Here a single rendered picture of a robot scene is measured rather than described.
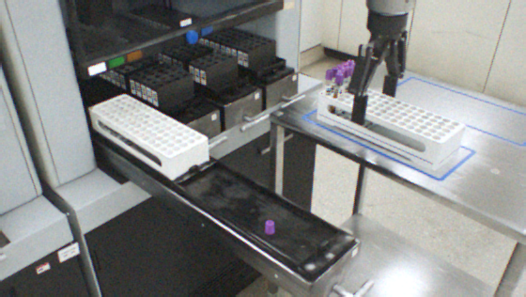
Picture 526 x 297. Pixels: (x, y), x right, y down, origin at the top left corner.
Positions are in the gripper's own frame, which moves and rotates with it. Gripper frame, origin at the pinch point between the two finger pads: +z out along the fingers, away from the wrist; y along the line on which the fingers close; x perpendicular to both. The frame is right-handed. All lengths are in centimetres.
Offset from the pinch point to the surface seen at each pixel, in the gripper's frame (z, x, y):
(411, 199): 87, 24, 86
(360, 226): 59, 13, 26
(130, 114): 2, 37, -38
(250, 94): 7.0, 32.8, -5.2
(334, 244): 5.9, -17.2, -34.3
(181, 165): 4.0, 15.6, -39.9
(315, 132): 5.6, 7.2, -10.2
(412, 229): 87, 13, 68
